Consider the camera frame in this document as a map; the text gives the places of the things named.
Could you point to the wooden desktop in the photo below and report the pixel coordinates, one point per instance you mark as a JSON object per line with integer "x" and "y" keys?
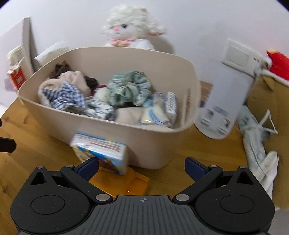
{"x": 33, "y": 140}

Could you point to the cartoon print tissue packet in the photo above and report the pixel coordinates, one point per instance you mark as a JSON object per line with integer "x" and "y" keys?
{"x": 101, "y": 149}

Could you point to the white standing panel device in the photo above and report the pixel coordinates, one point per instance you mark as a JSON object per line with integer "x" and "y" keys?
{"x": 225, "y": 90}

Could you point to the small white blue packet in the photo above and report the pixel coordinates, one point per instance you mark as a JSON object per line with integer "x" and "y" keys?
{"x": 153, "y": 116}
{"x": 170, "y": 104}

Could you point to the red bird plush toy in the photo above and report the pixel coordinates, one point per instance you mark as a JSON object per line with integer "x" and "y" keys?
{"x": 280, "y": 65}

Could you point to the beige fluffy plush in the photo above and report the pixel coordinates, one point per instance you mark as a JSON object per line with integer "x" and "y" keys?
{"x": 74, "y": 81}

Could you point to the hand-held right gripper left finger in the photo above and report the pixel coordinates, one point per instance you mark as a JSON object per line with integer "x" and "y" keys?
{"x": 88, "y": 168}

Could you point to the white wall socket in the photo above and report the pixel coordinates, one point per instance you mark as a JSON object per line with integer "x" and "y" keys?
{"x": 237, "y": 54}

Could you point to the pale striped cloth bag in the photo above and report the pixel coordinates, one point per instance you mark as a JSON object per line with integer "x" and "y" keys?
{"x": 255, "y": 144}

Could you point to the brown scrunchie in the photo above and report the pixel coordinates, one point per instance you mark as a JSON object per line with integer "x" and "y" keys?
{"x": 59, "y": 70}

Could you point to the blue checked scrunchie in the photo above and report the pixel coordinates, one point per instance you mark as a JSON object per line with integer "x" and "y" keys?
{"x": 65, "y": 95}

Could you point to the orange packet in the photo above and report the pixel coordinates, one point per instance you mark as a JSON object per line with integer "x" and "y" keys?
{"x": 126, "y": 183}

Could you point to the white lamb plush toy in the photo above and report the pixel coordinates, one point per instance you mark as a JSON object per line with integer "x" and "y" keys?
{"x": 131, "y": 24}

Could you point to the red milk carton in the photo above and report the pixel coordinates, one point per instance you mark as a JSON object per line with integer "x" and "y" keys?
{"x": 17, "y": 79}

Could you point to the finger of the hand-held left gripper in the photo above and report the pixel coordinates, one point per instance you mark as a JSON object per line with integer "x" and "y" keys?
{"x": 6, "y": 144}

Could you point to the brown capybara plush pillow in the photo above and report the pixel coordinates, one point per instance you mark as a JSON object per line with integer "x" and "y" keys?
{"x": 277, "y": 135}

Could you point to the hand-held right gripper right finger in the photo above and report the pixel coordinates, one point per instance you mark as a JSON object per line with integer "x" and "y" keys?
{"x": 194, "y": 168}

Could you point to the green scrunchie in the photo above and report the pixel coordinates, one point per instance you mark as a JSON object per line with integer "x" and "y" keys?
{"x": 126, "y": 88}

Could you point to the beige plastic storage bin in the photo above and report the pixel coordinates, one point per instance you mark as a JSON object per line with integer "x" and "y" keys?
{"x": 146, "y": 144}

